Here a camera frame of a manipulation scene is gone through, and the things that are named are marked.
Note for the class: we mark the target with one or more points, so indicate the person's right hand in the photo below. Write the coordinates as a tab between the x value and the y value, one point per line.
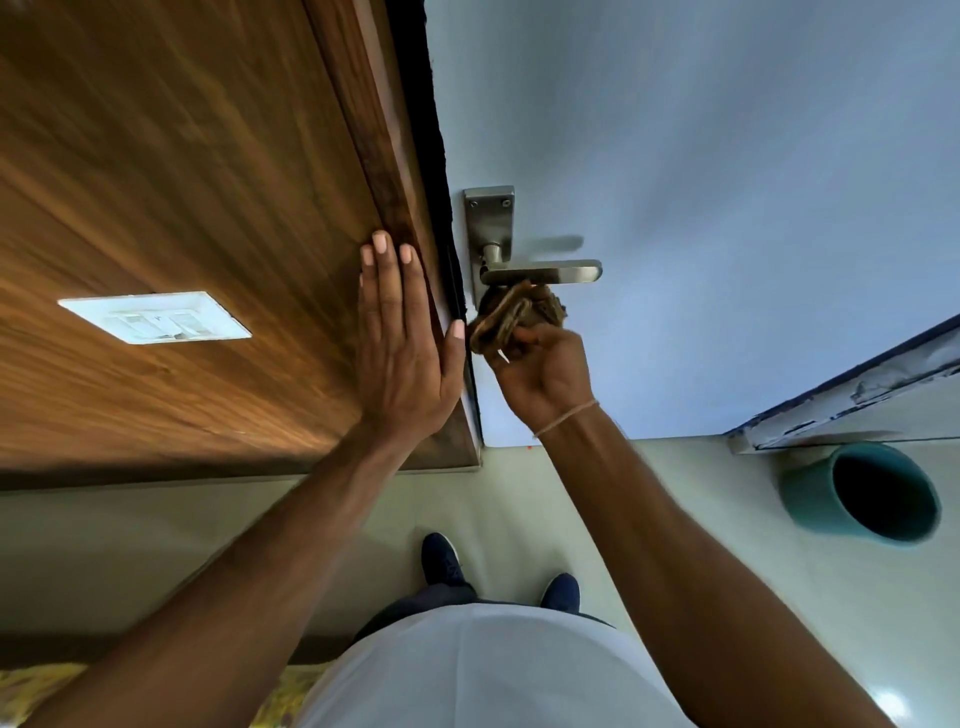
547	375

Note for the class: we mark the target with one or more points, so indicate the person's left hand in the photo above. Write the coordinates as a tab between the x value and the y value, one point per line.
401	360

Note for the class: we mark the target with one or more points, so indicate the brown cleaning cloth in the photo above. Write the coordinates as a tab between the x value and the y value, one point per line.
510	307

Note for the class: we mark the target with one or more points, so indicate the teal plastic bucket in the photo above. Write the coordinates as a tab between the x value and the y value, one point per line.
806	495

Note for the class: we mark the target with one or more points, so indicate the person's right forearm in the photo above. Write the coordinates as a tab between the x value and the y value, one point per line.
675	570

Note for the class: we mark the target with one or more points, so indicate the person's left forearm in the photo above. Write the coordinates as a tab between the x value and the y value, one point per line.
247	592

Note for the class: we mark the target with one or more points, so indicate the person's left blue shoe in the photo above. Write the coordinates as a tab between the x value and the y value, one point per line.
442	559

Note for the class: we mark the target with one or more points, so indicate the person's blue shoe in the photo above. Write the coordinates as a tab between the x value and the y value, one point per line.
561	594
442	559

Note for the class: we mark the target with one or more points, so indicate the person's right blue shoe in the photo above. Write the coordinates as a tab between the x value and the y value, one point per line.
561	594

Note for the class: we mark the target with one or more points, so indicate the person's dark trousers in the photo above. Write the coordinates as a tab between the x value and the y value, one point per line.
420	604

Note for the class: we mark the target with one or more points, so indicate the pale blue door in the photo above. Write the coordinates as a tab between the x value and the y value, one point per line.
712	165

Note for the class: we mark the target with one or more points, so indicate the person's white shirt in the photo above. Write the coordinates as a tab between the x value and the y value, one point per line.
487	675

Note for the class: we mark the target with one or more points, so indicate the thin pink wristband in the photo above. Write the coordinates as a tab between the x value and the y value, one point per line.
566	418

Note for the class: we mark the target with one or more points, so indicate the yellow patterned cloth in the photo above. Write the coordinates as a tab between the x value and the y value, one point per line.
30	697

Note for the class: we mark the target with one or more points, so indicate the white switch plate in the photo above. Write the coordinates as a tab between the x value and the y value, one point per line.
150	315

